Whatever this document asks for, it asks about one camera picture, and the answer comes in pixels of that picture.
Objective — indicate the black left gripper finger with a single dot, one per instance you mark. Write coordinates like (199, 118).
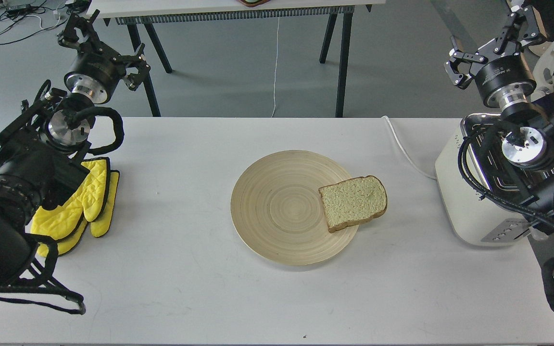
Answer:
(132, 69)
(79, 34)

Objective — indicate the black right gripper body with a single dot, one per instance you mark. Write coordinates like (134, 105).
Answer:
(501, 72)

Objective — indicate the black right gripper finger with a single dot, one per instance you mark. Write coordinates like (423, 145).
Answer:
(522, 28)
(462, 67)

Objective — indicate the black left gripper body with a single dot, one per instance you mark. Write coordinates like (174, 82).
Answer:
(94, 76)

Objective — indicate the slice of toast bread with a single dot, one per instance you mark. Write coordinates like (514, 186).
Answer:
(353, 202)

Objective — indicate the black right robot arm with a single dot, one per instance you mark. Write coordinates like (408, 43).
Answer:
(518, 110)

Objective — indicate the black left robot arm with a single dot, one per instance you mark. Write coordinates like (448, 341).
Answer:
(41, 153)

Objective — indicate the cream white toaster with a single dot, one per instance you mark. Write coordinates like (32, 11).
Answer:
(496, 193)

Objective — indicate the white background table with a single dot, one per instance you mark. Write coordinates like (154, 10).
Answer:
(132, 13)

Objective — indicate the yellow oven mitt top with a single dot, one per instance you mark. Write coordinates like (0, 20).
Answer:
(85, 204)

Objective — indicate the yellow oven mitt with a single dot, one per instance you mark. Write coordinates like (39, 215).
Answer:
(100, 226)
(85, 204)

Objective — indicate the yellow oven mitt bottom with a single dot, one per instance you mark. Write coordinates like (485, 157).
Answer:
(100, 226)

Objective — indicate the round wooden plate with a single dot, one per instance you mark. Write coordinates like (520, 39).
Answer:
(277, 210)

